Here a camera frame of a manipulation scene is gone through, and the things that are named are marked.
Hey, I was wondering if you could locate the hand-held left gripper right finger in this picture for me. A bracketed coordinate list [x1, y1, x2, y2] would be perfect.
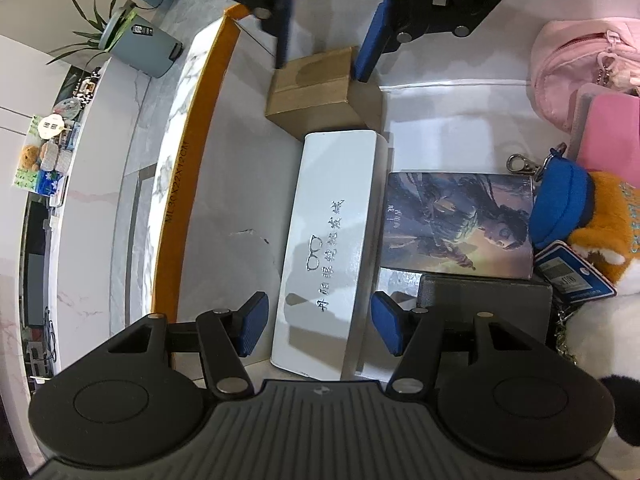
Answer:
[371, 290, 542, 402]

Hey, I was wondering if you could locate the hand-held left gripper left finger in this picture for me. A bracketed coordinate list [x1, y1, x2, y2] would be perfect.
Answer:
[106, 290, 271, 402]

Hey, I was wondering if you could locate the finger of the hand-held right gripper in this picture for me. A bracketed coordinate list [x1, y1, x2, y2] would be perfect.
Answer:
[200, 0, 297, 70]
[351, 0, 501, 84]

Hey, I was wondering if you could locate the brown cardboard box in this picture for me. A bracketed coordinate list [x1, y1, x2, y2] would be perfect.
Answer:
[265, 46, 384, 142]

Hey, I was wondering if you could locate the white glasses box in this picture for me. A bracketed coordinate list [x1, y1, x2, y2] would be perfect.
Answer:
[270, 129, 389, 382]

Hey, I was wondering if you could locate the illustrated box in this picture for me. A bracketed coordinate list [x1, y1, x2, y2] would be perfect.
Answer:
[382, 171, 537, 279]

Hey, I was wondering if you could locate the orange cardboard box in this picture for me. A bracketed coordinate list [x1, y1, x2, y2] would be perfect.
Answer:
[144, 0, 640, 396]

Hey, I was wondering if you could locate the orange plush toy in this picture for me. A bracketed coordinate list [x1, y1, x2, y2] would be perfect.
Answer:
[507, 143, 640, 286]

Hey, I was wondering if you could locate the dark grey box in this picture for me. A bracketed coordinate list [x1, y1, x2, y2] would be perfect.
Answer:
[416, 274, 554, 343]

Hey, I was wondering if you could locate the pink bag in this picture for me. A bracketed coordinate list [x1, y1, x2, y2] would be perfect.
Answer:
[530, 16, 640, 133]

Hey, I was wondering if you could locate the grey trash bin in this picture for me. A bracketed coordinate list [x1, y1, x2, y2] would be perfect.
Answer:
[99, 7, 184, 79]

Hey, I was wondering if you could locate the white marble counter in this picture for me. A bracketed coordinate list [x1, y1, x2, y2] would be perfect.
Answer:
[0, 35, 168, 386]

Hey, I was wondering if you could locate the blue price tag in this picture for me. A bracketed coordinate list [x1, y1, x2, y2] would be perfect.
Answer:
[533, 240, 618, 307]

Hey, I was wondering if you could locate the potted plant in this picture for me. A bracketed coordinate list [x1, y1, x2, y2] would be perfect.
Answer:
[47, 0, 137, 68]

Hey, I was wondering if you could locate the white black plush toy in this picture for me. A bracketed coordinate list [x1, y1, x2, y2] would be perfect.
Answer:
[554, 282, 640, 450]

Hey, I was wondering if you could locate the small brown teddy bear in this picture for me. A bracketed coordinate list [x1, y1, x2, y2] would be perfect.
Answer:
[19, 144, 42, 172]

